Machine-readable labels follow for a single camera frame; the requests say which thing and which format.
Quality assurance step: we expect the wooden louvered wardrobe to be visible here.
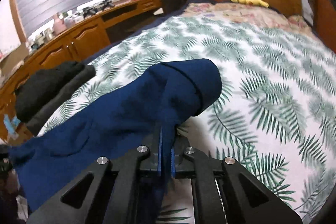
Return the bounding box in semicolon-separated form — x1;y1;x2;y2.
304;0;336;54

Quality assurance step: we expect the pink bottle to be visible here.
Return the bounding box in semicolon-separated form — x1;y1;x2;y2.
53;13;66;33

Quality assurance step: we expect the black folded garment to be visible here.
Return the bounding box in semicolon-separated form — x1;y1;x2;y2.
14;61;86;122

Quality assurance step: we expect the dark grey folded garment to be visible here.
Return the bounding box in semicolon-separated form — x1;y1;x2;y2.
26;64;96;135

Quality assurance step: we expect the cardboard box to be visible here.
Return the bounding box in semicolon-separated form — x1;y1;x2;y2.
0;43;29;75

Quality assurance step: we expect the wooden desk cabinet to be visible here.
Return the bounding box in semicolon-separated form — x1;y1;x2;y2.
0;0;163;140

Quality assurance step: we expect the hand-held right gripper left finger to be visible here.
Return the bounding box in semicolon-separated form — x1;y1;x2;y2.
26;127;164;224

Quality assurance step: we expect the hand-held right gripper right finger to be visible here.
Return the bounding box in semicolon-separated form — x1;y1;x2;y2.
171;135;302;224

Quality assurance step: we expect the bed with leaf-print cover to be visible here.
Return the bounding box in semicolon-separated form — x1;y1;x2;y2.
39;15;336;224

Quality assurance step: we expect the navy blue blazer jacket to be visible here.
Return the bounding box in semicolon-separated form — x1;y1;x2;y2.
8;58;222;224

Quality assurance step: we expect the black desk gadget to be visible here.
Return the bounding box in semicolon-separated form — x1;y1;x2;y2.
83;6;99;16
100;0;116;10

